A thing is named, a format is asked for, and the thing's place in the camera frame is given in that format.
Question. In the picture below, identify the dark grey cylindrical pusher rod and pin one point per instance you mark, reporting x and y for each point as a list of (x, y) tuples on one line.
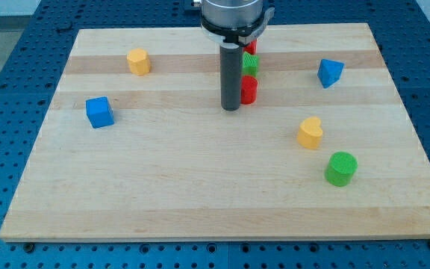
[(231, 66)]

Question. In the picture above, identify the green cylinder block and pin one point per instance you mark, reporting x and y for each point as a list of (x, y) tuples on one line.
[(341, 168)]

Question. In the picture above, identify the yellow heart block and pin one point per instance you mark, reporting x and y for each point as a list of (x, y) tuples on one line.
[(310, 133)]

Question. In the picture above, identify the green star block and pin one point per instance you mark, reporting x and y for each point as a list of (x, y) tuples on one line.
[(250, 64)]

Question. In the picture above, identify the red block behind rod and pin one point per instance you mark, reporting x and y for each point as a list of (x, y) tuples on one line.
[(251, 48)]

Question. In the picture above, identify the red cylinder block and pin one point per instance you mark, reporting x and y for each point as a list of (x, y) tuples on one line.
[(249, 89)]

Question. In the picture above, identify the yellow hexagon block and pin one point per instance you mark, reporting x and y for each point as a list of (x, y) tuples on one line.
[(138, 61)]

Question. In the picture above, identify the blue triangle block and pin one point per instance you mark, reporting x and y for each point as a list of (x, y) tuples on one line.
[(329, 72)]

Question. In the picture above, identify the wooden board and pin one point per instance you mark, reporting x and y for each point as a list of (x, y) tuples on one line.
[(175, 166)]

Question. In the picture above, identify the blue cube block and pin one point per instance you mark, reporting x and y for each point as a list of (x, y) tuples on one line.
[(99, 112)]

